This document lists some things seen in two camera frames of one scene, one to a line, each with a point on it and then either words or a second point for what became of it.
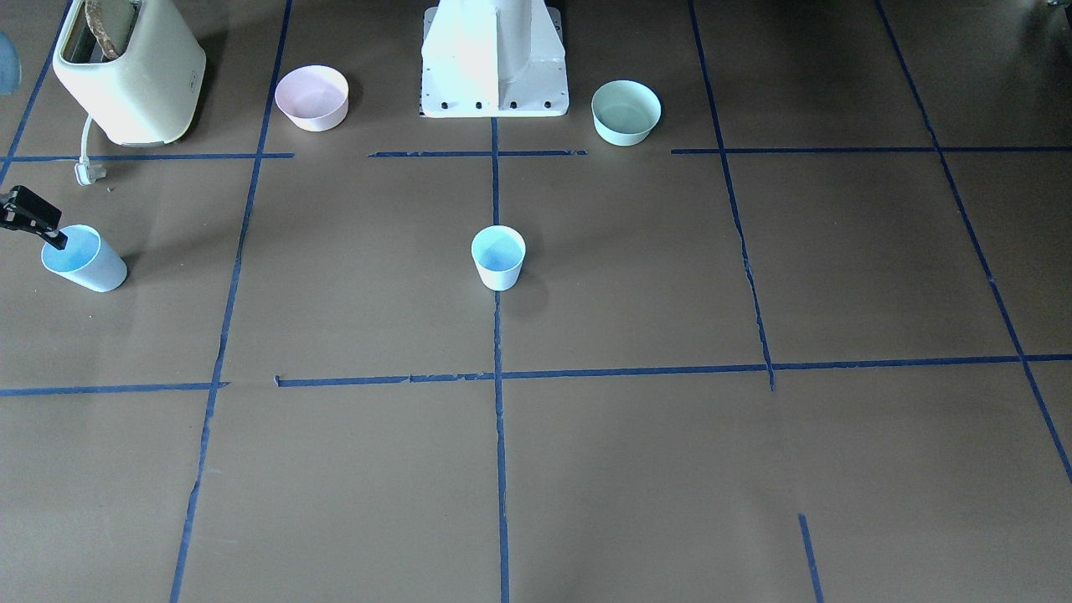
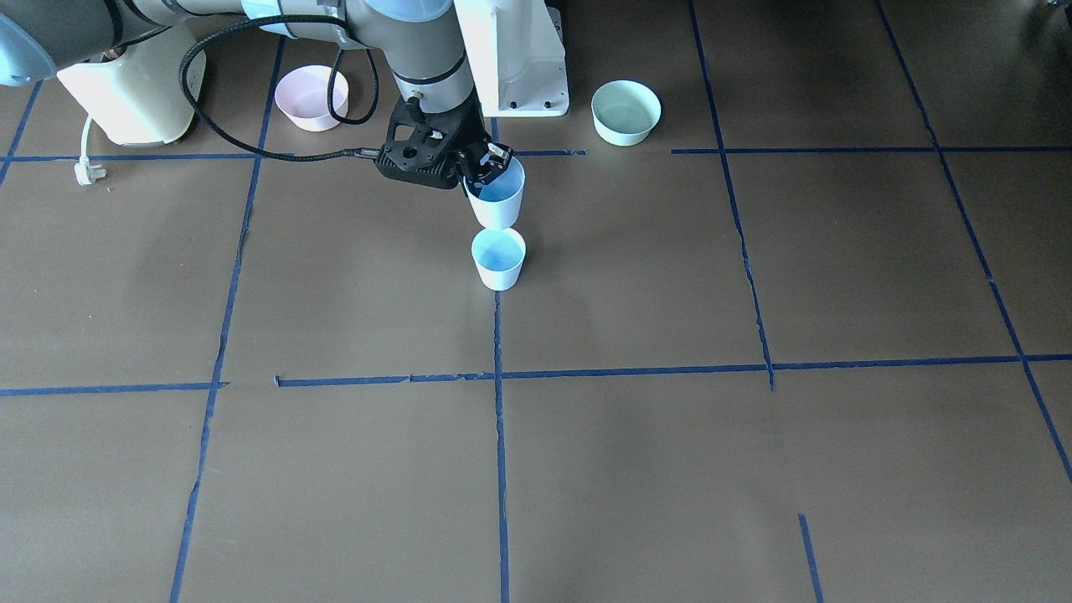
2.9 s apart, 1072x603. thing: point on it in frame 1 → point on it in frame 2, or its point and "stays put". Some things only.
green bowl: x=624 y=111 stays put
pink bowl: x=314 y=97 stays put
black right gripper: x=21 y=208 → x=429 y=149
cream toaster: x=149 y=95 stays put
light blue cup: x=498 y=252 stays put
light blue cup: x=86 y=259 → x=497 y=203
